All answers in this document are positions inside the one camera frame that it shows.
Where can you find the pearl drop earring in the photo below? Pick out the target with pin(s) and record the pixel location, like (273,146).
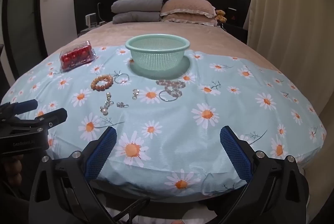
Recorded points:
(108,95)
(105,111)

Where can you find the dark glass door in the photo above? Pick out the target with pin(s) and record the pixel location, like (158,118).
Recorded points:
(26,17)

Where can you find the beige ruffled pillow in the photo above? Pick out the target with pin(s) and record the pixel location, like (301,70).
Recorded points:
(193,20)
(186,6)

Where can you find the daisy print blue bedsheet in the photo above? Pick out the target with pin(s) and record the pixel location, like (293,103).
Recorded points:
(169,122)

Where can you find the thin silver bangle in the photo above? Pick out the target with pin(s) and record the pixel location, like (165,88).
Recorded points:
(115,80)
(167,100)

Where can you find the clear box of cherry tomatoes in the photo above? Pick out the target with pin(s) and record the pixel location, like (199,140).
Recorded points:
(77,55)

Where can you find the white bedside appliance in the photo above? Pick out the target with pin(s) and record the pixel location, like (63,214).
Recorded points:
(90,20)

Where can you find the beige curtain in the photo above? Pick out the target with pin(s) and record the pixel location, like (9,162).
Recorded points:
(292,17)

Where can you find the person's left hand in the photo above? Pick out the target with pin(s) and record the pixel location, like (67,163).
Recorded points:
(13,171)

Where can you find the grey pillow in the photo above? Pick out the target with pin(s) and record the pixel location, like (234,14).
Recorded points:
(135,17)
(135,3)

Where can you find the black nightstand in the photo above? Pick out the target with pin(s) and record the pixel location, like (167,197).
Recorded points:
(237,31)

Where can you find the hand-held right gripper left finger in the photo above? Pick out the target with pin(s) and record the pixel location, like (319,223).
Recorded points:
(101,153)

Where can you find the green plastic colander basket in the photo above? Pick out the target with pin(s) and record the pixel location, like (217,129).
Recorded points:
(156,57)

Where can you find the beige bed cover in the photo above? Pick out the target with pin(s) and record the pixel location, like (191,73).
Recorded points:
(156,28)

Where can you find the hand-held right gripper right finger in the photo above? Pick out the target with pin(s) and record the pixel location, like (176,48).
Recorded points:
(236,153)

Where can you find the brown teddy bear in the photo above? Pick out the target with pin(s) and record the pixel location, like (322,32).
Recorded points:
(220,15)

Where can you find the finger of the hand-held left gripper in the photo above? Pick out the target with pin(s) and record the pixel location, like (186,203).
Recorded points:
(26,105)
(56,115)

